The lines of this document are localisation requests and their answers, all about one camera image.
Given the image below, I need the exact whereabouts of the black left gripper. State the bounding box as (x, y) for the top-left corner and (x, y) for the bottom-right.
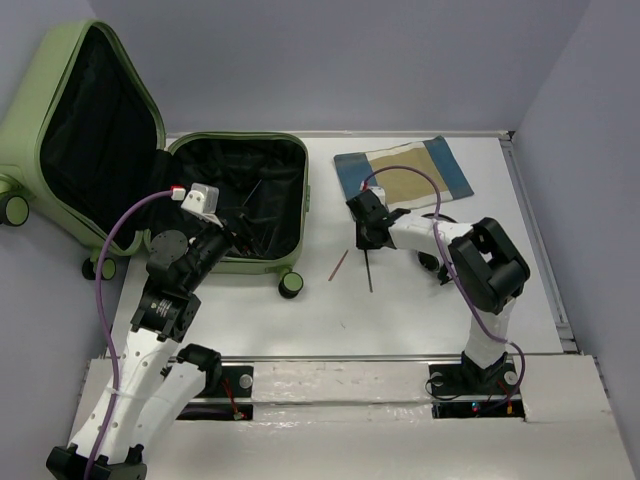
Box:
(183, 205), (281, 292)

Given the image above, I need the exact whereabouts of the black chopstick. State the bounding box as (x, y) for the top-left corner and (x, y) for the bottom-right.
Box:
(364, 250), (374, 293)

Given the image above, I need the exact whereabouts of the red chopstick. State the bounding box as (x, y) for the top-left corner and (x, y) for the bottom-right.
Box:
(328, 249), (349, 282)

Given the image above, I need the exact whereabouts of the blue tan cloth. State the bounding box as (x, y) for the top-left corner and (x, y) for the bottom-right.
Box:
(334, 136), (474, 210)

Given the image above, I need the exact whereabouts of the green hard-shell suitcase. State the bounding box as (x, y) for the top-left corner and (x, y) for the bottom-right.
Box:
(1, 19), (310, 299)

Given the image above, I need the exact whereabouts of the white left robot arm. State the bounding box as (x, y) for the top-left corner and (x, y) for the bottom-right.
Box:
(46, 214), (263, 479)

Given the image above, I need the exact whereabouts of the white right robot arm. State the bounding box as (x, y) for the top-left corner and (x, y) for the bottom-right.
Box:
(346, 190), (530, 400)

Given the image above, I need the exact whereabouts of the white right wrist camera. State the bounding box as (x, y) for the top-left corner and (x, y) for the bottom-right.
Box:
(360, 182), (387, 206)

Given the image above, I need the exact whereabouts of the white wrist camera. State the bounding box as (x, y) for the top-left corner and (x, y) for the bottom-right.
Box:
(181, 183), (219, 223)
(360, 182), (387, 206)

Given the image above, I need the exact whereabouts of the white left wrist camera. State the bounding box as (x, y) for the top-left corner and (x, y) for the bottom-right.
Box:
(181, 183), (219, 223)

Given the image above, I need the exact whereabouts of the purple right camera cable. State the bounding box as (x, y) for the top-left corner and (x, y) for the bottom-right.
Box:
(362, 164), (527, 402)

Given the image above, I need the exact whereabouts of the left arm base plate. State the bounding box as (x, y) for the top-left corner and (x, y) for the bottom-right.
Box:
(177, 364), (254, 422)

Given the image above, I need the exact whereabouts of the aluminium mounting rail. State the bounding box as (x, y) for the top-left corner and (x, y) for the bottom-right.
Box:
(99, 353), (586, 364)

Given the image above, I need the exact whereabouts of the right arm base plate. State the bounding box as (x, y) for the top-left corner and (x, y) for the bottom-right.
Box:
(425, 362), (526, 420)

